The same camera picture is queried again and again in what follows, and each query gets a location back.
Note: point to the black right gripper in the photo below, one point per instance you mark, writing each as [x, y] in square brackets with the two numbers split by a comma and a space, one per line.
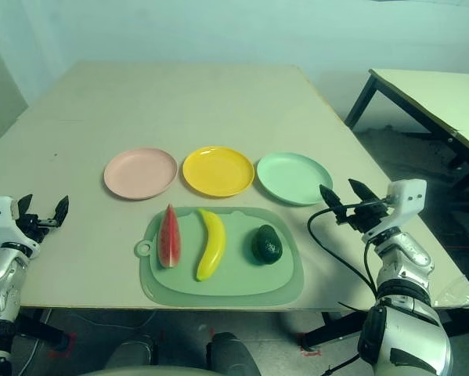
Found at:
[369, 217]

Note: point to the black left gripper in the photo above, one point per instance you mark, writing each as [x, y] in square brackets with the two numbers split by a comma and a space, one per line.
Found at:
[32, 229]

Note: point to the dark green avocado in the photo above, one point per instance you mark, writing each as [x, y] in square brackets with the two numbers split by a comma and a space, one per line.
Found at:
[266, 244]

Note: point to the red watermelon slice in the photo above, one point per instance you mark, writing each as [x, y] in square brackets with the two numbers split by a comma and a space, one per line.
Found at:
[168, 239]

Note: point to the yellow toy banana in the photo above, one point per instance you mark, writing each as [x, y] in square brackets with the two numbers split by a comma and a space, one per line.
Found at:
[214, 243]

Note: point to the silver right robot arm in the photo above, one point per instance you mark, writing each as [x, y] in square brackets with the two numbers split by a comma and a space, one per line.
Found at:
[406, 337]

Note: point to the mint green round plate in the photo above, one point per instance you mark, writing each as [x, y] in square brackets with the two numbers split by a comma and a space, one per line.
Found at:
[289, 178]

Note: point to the pink round plate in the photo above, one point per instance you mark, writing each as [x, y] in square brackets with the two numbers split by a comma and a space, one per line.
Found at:
[140, 174]

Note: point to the black zip tie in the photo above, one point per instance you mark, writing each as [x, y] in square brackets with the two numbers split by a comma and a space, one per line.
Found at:
[351, 306]

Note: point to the yellow round plate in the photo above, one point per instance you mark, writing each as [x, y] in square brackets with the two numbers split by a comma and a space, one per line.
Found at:
[218, 172]

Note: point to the green silicone cutting mat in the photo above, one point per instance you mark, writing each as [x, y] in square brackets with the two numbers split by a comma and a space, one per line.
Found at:
[238, 274]

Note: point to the clear plastic sheet scrap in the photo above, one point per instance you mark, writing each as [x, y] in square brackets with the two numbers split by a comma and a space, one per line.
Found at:
[457, 293]

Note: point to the grey robot left leg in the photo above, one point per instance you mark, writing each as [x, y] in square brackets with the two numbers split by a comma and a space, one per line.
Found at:
[130, 354]

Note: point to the grey robot leg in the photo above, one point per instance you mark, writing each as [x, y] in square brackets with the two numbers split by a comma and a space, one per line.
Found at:
[130, 354]
[230, 354]

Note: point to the grey robot right leg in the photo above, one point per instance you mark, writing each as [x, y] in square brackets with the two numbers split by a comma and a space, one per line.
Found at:
[230, 354]

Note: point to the pale robot torso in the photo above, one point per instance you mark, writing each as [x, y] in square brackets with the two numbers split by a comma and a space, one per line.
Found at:
[159, 372]

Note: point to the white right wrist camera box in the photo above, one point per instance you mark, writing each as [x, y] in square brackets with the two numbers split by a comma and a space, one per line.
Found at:
[408, 197]

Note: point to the black table leg frame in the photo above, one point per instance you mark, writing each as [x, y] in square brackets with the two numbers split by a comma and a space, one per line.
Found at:
[328, 333]
[38, 327]

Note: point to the beige side table black frame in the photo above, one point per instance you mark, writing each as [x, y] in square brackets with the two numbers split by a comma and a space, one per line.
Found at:
[434, 94]

